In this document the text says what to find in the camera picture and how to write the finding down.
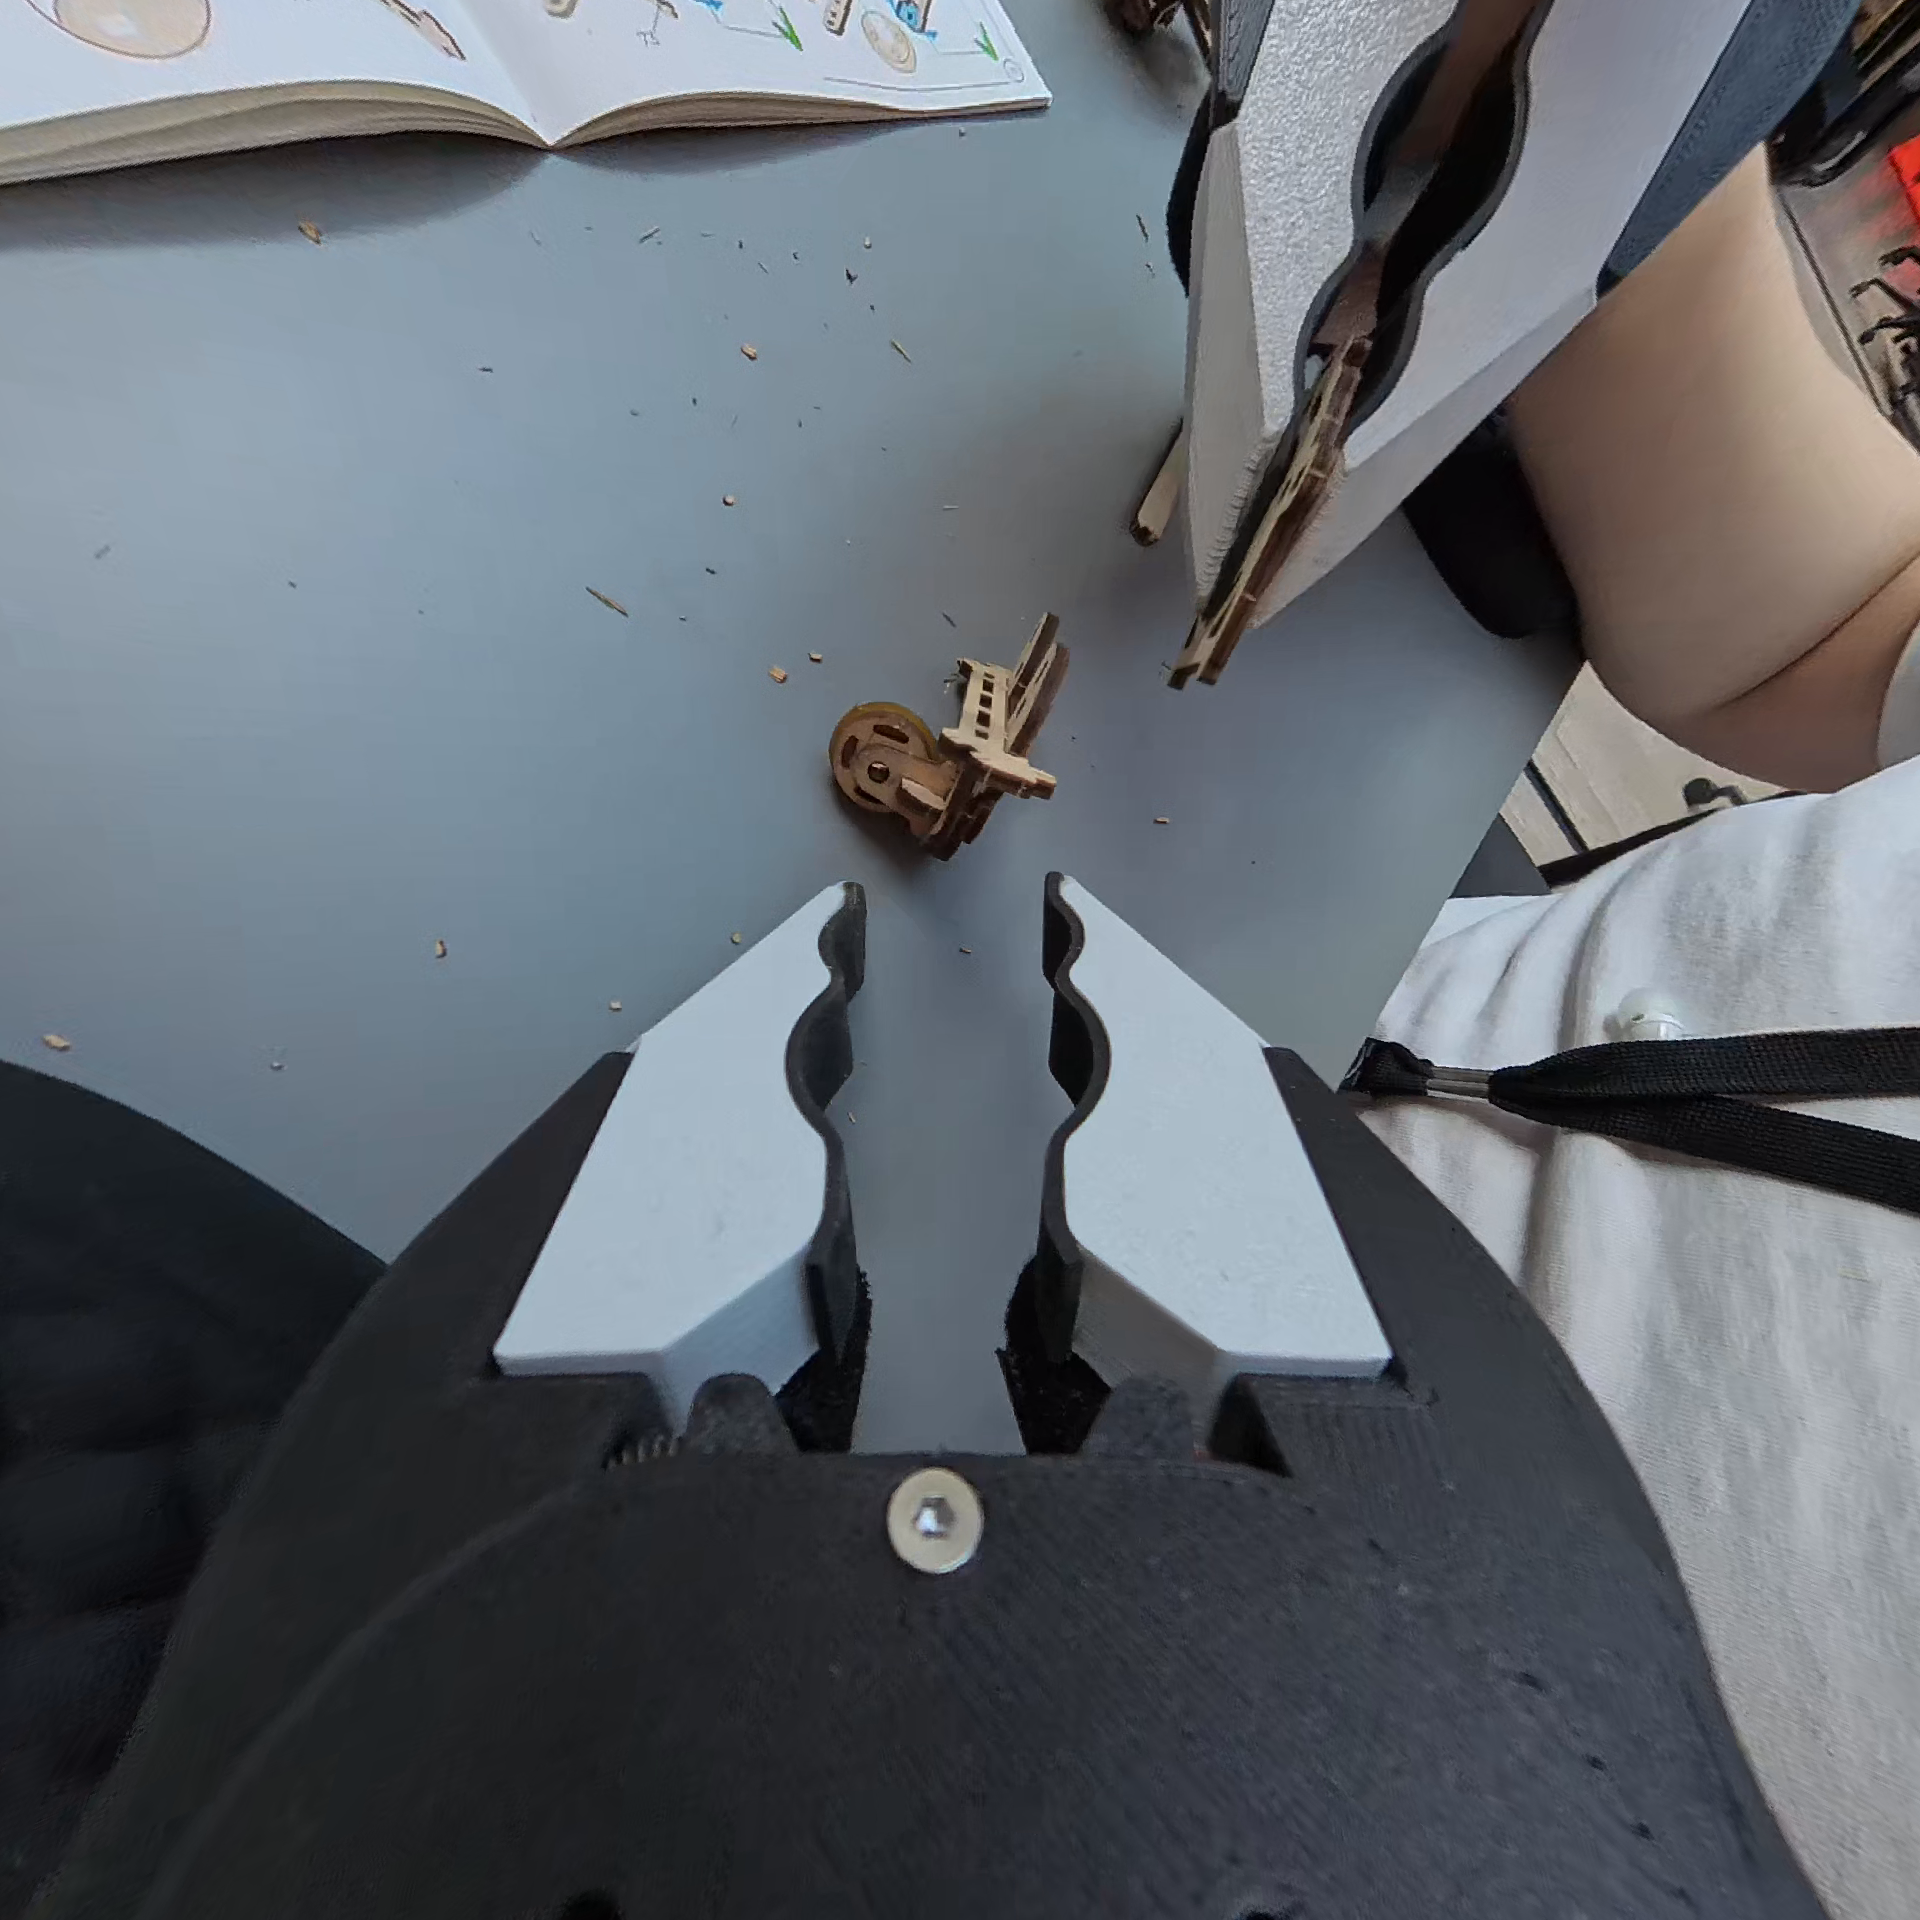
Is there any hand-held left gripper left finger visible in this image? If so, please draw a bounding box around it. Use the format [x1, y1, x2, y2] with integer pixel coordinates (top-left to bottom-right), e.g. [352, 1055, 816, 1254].
[492, 879, 876, 1403]

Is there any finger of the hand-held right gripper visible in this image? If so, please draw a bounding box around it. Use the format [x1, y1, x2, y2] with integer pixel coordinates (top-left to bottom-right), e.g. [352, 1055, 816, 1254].
[1246, 0, 1757, 629]
[1181, 0, 1547, 600]

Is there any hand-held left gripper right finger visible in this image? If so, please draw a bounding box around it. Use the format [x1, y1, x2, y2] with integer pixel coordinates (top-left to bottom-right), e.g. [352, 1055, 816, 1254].
[1044, 873, 1393, 1419]

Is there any wooden puzzle strip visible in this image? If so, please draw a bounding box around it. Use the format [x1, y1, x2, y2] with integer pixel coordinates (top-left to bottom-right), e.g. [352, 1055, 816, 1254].
[1167, 262, 1382, 693]

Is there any wooden wheel assembly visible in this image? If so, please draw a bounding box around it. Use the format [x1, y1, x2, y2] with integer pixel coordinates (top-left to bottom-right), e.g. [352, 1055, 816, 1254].
[827, 613, 1071, 864]

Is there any person's right forearm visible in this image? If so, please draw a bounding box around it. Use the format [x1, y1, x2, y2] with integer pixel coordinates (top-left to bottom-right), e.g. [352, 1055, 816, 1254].
[1505, 141, 1920, 792]

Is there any grey desk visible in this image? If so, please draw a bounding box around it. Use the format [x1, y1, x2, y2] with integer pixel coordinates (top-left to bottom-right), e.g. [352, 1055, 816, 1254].
[0, 0, 1592, 1454]

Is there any row of black office chairs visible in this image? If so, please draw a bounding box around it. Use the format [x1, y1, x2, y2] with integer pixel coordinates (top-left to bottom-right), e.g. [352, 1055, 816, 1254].
[1769, 0, 1920, 437]

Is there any pale wooden stick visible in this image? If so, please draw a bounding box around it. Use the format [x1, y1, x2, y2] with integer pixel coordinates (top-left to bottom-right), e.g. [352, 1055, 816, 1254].
[1129, 423, 1191, 547]

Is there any white shirt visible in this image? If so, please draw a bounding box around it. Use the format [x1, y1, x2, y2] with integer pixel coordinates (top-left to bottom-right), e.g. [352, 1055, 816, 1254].
[1342, 631, 1920, 1920]

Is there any black chair base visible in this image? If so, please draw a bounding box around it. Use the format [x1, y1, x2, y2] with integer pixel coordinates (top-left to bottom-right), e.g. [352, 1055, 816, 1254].
[1521, 756, 1793, 889]

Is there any instruction booklet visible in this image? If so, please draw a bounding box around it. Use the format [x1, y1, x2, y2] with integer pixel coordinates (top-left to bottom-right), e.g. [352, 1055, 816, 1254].
[0, 0, 1052, 189]

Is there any black lanyard strap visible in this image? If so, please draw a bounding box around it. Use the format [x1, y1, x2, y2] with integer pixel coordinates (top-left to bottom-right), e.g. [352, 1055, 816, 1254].
[1339, 1025, 1920, 1220]

